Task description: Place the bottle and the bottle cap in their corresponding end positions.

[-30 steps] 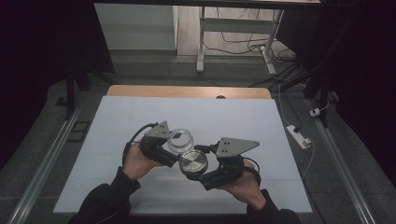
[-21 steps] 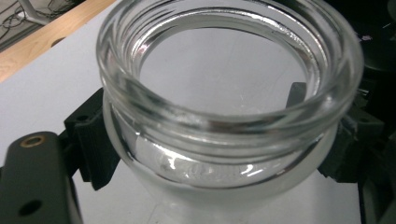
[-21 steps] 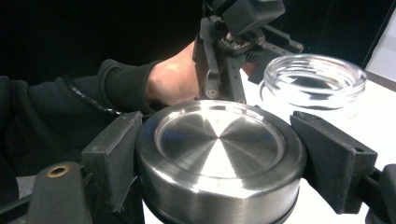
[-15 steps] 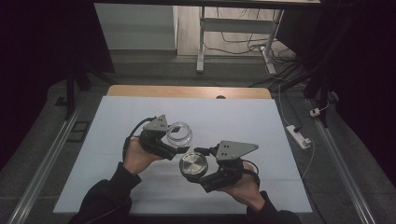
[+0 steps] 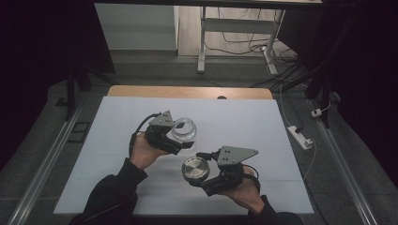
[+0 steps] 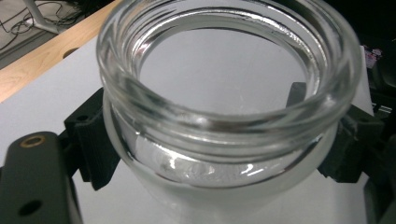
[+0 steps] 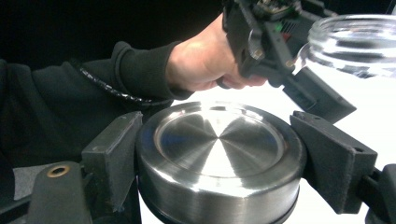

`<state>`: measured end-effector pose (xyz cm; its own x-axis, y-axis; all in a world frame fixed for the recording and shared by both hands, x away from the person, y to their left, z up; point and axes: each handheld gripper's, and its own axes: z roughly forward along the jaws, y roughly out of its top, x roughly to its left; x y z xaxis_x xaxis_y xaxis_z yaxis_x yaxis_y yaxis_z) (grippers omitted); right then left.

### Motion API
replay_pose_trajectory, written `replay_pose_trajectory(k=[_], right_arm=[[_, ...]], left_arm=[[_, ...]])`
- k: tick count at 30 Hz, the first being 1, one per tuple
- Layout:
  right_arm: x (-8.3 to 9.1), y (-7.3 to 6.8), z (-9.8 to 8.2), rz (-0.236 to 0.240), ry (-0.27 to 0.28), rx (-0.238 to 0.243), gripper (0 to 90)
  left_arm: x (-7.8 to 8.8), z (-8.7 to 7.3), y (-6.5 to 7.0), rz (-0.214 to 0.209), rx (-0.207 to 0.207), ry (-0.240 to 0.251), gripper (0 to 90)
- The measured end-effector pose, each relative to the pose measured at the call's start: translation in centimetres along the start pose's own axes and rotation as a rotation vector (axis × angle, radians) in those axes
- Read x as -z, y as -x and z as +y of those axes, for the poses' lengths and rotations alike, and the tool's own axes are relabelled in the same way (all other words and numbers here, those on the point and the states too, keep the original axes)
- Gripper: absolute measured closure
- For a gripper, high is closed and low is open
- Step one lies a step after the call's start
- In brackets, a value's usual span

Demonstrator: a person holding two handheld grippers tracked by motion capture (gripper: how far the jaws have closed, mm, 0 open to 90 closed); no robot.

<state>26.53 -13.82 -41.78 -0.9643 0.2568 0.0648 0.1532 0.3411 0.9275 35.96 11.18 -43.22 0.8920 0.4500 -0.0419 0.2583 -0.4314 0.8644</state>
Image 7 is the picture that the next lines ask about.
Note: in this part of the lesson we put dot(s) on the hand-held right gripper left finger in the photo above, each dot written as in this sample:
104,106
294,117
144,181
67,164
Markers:
113,155

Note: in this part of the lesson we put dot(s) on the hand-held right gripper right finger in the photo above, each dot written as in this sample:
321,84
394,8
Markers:
336,168

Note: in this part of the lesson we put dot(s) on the clear glass jar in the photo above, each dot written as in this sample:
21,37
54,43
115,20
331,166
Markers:
351,31

